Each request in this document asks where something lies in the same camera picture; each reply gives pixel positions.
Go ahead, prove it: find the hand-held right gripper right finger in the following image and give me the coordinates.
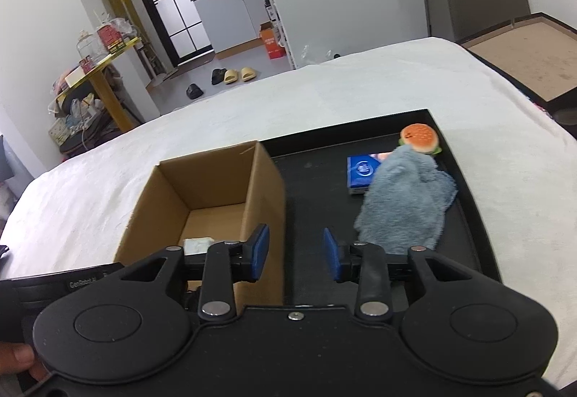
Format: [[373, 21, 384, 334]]
[[322, 228, 474, 321]]

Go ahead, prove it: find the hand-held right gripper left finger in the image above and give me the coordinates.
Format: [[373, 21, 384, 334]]
[[118, 223, 271, 319]]

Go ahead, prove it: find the brown cardboard box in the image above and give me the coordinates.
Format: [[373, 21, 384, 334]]
[[113, 141, 287, 306]]

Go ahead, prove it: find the black tray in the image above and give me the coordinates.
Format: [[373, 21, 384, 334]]
[[259, 109, 503, 308]]

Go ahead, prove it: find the grey fluffy cloth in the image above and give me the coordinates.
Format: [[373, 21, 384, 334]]
[[353, 145, 459, 254]]

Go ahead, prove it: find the blue tissue pack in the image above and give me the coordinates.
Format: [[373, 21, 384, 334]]
[[346, 152, 393, 196]]

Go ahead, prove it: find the plush burger toy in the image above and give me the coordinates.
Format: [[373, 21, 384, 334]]
[[399, 123, 442, 155]]

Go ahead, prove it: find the person's left hand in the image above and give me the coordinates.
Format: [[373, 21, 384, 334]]
[[0, 342, 48, 383]]

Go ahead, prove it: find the white tissue pack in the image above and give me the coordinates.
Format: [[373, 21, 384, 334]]
[[182, 237, 213, 256]]

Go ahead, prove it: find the pile of household clutter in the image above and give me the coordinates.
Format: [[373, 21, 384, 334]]
[[47, 89, 123, 155]]

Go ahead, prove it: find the clear plastic bag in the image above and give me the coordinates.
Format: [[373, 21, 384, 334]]
[[299, 44, 340, 65]]

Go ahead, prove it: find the orange carton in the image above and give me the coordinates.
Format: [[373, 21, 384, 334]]
[[258, 22, 287, 60]]

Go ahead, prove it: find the yellow table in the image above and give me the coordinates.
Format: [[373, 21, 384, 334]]
[[54, 36, 143, 133]]

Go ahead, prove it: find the flat white box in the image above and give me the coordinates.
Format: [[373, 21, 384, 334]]
[[64, 68, 89, 88]]

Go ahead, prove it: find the grey kitchen cabinet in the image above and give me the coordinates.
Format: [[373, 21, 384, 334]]
[[191, 0, 280, 56]]

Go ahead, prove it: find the clear glass jar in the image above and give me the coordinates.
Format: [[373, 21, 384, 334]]
[[76, 32, 97, 64]]

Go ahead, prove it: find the large red box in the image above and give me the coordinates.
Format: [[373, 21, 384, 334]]
[[97, 24, 125, 52]]

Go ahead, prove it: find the brown board with black frame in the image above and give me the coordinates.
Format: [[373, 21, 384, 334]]
[[460, 13, 577, 111]]

